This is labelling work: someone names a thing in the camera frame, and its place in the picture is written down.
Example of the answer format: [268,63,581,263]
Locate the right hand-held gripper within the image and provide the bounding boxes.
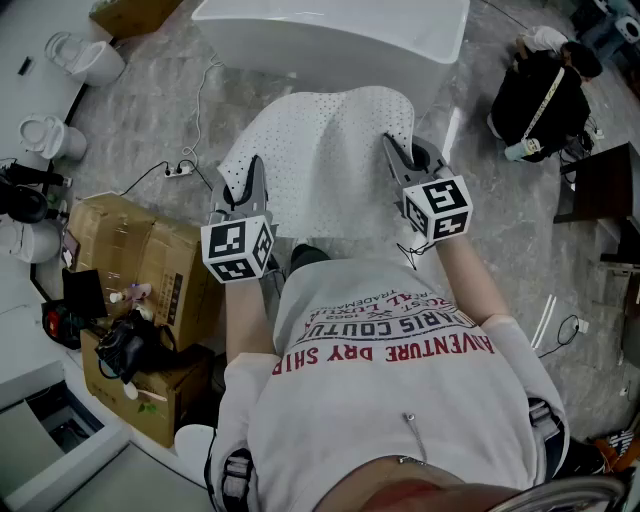
[382,132,474,245]

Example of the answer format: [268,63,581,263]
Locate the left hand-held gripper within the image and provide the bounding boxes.
[200,154,276,285]

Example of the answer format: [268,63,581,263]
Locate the white perforated bath mat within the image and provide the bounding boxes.
[217,85,416,240]

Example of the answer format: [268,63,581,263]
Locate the person's right forearm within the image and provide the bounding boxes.
[433,233,512,327]

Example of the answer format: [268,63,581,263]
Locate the person's left forearm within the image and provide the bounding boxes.
[223,275,282,362]

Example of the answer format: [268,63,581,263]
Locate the black trousers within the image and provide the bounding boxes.
[288,243,332,275]

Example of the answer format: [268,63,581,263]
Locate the large taped cardboard box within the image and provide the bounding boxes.
[66,193,225,352]

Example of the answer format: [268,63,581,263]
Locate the white bathtub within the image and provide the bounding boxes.
[191,0,472,151]

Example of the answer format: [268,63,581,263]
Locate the black flat panel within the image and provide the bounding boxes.
[61,268,109,322]

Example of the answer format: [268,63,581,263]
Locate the dark wooden cabinet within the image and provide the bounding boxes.
[553,140,640,225]

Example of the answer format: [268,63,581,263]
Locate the white toilet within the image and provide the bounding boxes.
[43,30,127,88]
[0,213,64,265]
[18,114,89,162]

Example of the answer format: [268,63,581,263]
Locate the black bag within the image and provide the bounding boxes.
[94,308,177,385]

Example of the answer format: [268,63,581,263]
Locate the white rods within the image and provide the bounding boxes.
[529,293,558,351]

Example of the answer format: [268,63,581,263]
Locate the black equipment pile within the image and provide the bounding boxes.
[0,160,74,225]

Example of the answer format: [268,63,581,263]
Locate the low cardboard box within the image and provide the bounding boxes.
[80,328,217,450]

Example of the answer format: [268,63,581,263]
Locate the white printed T-shirt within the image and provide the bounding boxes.
[207,258,570,512]

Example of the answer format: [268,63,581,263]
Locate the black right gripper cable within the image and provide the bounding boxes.
[396,238,437,272]

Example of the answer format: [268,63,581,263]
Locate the black power cable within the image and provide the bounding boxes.
[118,158,170,198]

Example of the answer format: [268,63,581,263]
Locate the cardboard box by wall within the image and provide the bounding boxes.
[89,0,185,41]

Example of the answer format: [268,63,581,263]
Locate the black cable with white plug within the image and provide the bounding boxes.
[537,313,591,360]

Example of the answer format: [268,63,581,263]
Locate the grey harness strap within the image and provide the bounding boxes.
[526,396,567,479]
[218,448,255,512]

